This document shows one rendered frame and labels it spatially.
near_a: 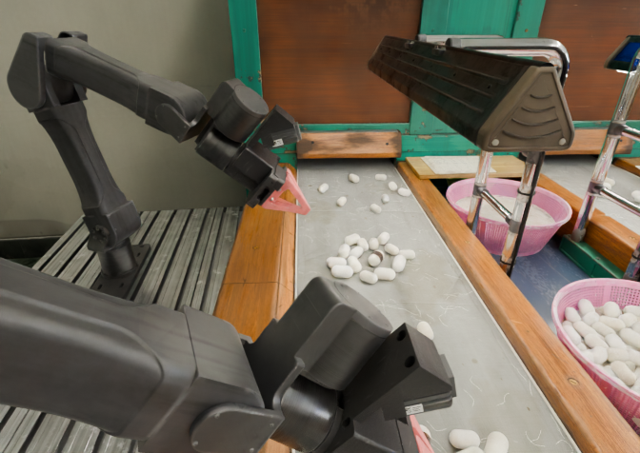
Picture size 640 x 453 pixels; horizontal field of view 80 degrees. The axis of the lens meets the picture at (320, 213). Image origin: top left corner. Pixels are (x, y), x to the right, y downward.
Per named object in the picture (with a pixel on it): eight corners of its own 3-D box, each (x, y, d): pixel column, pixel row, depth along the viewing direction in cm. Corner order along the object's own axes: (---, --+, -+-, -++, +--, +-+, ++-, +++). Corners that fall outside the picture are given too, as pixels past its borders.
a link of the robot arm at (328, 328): (355, 284, 35) (254, 226, 28) (414, 349, 28) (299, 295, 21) (280, 378, 36) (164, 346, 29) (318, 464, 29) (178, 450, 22)
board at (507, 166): (418, 179, 101) (419, 174, 100) (405, 160, 114) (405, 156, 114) (539, 177, 102) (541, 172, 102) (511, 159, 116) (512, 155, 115)
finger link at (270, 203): (320, 187, 68) (278, 154, 65) (322, 204, 62) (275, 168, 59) (296, 212, 70) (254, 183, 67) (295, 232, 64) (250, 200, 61)
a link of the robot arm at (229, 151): (256, 135, 60) (219, 107, 58) (247, 151, 56) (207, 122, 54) (233, 163, 64) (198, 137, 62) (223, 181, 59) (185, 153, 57)
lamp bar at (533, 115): (481, 153, 32) (499, 63, 29) (367, 69, 88) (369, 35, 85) (572, 152, 33) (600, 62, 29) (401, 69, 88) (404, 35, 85)
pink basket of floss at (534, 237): (536, 281, 76) (550, 240, 72) (420, 233, 93) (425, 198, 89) (573, 233, 93) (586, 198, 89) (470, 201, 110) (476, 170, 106)
